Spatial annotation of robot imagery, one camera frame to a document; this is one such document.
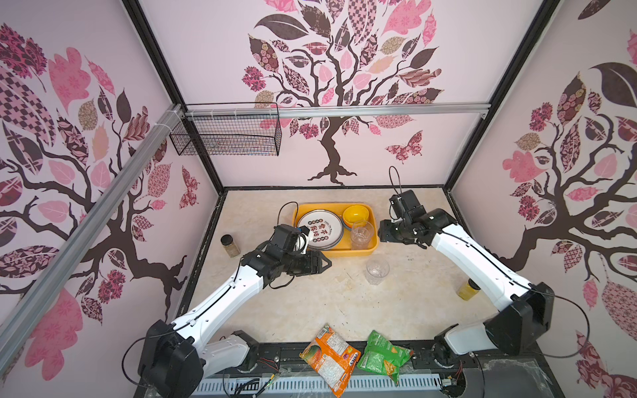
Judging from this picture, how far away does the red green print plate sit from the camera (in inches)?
38.9

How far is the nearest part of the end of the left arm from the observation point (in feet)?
1.84

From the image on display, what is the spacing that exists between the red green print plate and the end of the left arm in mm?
242
